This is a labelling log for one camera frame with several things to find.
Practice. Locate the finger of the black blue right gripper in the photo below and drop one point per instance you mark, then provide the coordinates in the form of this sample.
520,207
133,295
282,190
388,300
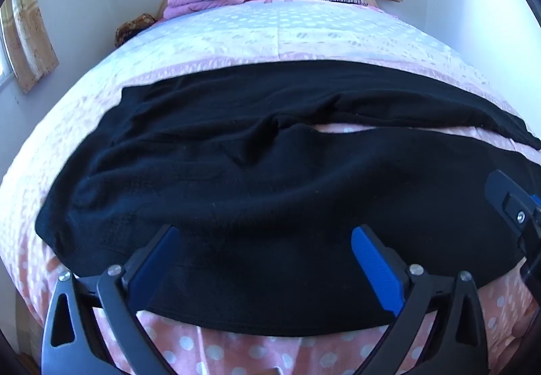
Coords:
457,341

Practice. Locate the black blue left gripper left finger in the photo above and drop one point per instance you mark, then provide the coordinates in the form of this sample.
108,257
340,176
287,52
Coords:
73,342

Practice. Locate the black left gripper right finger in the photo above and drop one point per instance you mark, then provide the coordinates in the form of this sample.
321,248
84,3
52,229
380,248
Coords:
516,207

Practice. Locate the black knit pants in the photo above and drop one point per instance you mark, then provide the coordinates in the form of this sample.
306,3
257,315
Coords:
267,169

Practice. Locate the beige curtain left window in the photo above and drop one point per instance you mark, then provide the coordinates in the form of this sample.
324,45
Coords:
29,50

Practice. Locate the pink polka dot bedspread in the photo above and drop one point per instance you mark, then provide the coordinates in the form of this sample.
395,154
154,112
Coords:
252,33

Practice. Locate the brown patterned bag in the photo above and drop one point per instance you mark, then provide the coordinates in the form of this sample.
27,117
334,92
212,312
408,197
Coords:
130,29

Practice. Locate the folded pink blanket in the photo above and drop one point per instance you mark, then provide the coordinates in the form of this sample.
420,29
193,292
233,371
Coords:
178,8

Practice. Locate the left wall window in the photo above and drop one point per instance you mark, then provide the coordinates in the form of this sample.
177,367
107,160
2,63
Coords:
5,62

